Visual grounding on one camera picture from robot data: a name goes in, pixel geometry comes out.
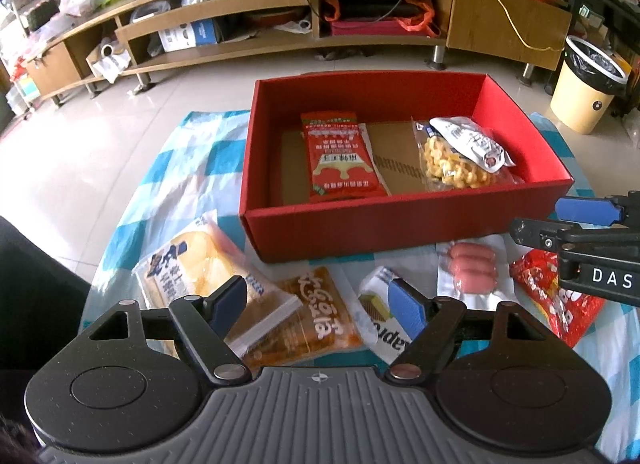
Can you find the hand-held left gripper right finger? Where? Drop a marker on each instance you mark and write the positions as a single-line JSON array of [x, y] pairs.
[[405, 306]]

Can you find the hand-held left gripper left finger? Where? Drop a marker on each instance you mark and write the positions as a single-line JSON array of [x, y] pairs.
[[232, 301]]

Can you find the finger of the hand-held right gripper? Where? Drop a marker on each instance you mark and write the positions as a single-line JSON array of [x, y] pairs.
[[540, 234], [585, 209]]

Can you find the white wafer packet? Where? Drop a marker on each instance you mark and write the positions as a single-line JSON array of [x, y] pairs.
[[375, 304]]

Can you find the sliced bread packet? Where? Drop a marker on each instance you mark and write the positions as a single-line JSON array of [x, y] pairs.
[[200, 254]]

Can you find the red gummy candy packet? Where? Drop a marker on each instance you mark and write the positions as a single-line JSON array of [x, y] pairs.
[[550, 304]]

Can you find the sausage packet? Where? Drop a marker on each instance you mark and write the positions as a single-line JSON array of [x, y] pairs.
[[470, 264]]

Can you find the brown snack packet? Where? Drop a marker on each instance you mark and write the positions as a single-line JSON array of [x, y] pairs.
[[320, 314]]

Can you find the red cardboard box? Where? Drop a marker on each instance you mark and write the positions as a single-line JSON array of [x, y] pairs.
[[350, 234]]

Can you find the yellow twist snack packet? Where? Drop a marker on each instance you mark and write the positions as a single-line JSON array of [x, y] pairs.
[[450, 169]]

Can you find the small white snack packet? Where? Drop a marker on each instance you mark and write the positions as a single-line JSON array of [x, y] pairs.
[[470, 139]]

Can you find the white and red snack packet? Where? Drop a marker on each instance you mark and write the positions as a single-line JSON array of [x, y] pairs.
[[340, 164]]

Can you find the cream trash bin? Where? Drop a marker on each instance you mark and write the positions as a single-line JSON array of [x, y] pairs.
[[580, 99]]

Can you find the blue checked tablecloth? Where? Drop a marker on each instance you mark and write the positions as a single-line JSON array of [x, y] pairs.
[[165, 184]]

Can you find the wooden tv stand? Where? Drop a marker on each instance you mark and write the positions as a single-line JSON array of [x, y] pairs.
[[500, 19]]

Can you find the orange bag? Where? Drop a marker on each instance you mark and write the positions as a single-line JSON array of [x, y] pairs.
[[430, 19]]

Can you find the open cardboard box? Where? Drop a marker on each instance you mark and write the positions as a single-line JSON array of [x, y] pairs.
[[107, 62]]

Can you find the blue and white box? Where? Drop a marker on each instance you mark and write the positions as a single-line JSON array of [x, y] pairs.
[[190, 34]]

